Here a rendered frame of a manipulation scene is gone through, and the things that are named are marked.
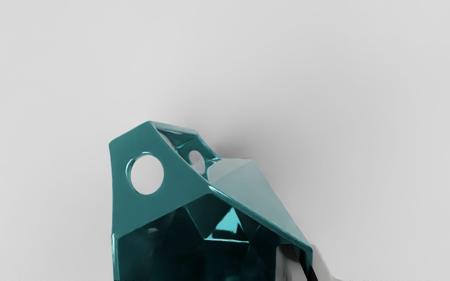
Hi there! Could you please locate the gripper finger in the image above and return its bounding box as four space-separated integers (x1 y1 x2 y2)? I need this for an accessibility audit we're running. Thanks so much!
275 244 343 281

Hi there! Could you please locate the teal faceted mug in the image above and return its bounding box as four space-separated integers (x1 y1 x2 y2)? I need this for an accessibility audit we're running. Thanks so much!
109 121 314 281

